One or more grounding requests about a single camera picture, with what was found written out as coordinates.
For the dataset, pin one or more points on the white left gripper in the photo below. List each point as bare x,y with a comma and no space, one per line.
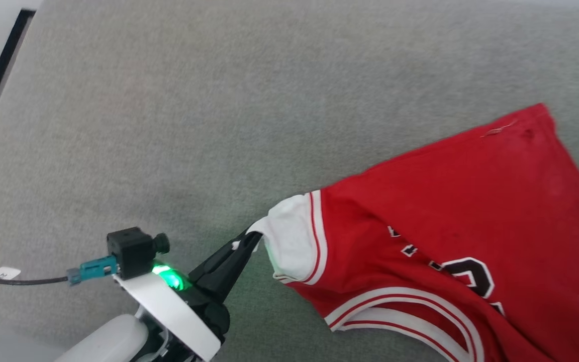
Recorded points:
179,317

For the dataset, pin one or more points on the red basketball jersey white sleeves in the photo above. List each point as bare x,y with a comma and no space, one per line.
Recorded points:
445,226

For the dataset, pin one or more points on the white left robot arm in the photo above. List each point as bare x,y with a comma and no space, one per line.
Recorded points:
106,339

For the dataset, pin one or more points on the black baseboard strip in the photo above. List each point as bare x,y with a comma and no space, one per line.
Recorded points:
0,70

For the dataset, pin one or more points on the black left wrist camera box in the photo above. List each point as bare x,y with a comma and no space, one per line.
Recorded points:
131,251

